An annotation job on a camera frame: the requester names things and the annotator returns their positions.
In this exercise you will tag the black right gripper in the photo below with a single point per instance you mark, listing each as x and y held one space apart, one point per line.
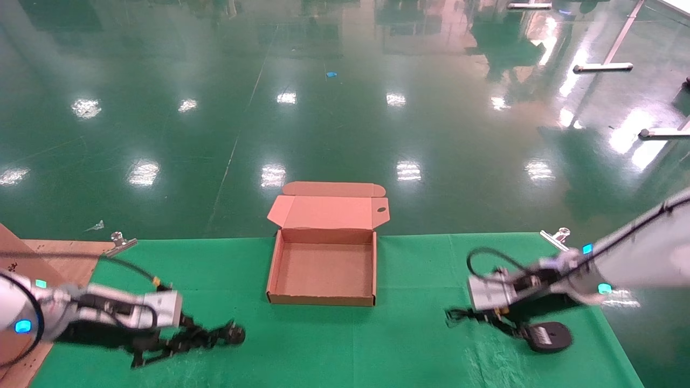
539 304

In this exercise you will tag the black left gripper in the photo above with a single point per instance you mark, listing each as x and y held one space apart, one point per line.
108 334

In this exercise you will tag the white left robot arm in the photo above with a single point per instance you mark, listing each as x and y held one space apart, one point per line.
16 307

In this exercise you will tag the open brown cardboard box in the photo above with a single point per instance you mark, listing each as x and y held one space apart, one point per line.
323 269

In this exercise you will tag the silver binder clip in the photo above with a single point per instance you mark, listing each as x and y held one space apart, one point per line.
555 240
119 245

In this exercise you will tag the green table cloth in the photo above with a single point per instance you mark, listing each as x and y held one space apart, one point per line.
377 345

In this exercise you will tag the clear plastic floor scrap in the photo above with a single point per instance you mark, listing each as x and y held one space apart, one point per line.
97 226

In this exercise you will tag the brown cardboard sheet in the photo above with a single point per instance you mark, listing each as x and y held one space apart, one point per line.
59 264

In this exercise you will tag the white table foot bar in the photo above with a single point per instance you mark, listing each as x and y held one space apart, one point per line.
663 133
529 6

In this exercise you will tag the white T-shaped table leg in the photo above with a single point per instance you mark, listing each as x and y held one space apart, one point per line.
604 67

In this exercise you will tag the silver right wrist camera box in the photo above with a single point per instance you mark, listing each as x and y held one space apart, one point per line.
490 292

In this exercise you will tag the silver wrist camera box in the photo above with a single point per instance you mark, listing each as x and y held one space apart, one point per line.
164 308
490 292

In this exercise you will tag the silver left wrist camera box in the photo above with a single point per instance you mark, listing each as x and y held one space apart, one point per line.
164 308

